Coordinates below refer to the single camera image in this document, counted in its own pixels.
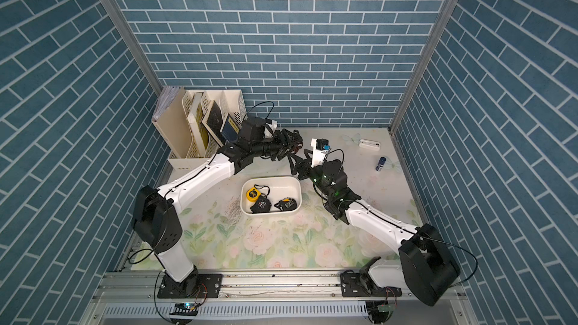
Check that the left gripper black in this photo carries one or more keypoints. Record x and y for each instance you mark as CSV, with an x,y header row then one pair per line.
x,y
281,145

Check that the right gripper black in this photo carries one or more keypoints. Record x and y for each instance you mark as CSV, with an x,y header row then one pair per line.
x,y
303,165

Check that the black orange tape measure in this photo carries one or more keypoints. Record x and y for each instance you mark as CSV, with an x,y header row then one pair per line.
x,y
286,205

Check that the yellow tape measure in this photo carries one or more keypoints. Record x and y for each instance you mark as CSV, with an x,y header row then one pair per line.
x,y
256,192

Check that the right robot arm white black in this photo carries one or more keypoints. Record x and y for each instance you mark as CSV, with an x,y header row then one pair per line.
x,y
429,268

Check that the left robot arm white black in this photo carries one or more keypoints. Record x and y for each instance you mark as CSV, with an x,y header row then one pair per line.
x,y
156,211

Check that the small white rectangular box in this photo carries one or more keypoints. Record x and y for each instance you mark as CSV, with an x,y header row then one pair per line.
x,y
369,144

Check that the blue book in organizer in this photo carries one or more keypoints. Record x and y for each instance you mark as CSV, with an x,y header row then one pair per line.
x,y
230,129

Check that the black notebook in organizer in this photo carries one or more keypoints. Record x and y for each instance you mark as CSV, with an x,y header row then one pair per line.
x,y
213,121

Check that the white desktop file organizer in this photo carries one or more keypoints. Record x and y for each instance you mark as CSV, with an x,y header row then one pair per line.
x,y
230,102

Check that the white book in organizer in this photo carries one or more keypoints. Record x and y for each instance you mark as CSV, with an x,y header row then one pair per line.
x,y
200,135

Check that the floral table mat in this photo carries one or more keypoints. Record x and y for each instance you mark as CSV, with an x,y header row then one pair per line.
x,y
217,235

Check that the small blue bottle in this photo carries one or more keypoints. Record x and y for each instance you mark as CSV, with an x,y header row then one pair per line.
x,y
381,163

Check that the beige folder with papers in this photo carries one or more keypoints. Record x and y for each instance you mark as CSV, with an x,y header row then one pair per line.
x,y
170,120

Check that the right green circuit board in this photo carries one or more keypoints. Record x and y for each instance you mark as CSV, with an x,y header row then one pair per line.
x,y
385,308

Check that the green circuit board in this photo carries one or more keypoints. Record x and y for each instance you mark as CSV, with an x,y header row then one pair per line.
x,y
385,308
188,309

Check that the left green circuit board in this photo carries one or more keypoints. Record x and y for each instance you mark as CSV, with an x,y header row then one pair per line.
x,y
188,309

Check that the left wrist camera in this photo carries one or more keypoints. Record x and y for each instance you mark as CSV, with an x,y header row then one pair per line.
x,y
270,127

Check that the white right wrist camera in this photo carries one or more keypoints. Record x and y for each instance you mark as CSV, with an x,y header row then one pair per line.
x,y
320,151

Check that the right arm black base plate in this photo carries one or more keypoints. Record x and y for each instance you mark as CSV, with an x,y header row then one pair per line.
x,y
351,285

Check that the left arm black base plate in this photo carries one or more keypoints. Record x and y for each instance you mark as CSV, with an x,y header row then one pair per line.
x,y
195,286

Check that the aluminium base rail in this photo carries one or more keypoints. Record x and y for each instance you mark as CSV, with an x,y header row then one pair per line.
x,y
242,285

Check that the white vented cable duct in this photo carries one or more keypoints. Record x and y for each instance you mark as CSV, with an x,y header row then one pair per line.
x,y
240,310

